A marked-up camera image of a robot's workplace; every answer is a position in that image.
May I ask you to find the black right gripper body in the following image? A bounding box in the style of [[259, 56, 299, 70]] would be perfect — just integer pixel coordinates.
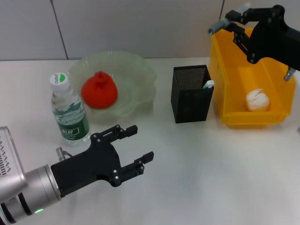
[[246, 4, 300, 71]]

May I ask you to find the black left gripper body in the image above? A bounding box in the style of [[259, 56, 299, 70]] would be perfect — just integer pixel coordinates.
[[50, 133, 122, 198]]

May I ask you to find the grey marker pen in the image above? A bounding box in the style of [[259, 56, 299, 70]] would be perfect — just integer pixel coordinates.
[[208, 2, 251, 36]]

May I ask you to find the red orange fruit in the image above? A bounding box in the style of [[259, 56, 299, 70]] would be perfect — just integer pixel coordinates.
[[81, 71, 119, 109]]

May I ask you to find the clear green-label water bottle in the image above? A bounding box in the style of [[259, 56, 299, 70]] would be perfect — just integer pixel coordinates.
[[49, 72, 92, 147]]

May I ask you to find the white paper ball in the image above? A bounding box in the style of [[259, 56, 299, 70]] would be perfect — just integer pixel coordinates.
[[245, 87, 270, 112]]

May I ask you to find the green glass fruit plate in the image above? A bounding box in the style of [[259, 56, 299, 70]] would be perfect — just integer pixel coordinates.
[[67, 50, 157, 123]]

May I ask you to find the black mesh pen holder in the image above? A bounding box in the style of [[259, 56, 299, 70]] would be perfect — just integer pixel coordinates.
[[170, 64, 215, 124]]

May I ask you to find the yellow plastic bin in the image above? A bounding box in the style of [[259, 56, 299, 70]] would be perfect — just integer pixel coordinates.
[[209, 28, 296, 128]]

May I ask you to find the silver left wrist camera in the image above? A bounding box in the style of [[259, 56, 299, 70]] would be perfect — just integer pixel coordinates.
[[0, 126, 26, 203]]

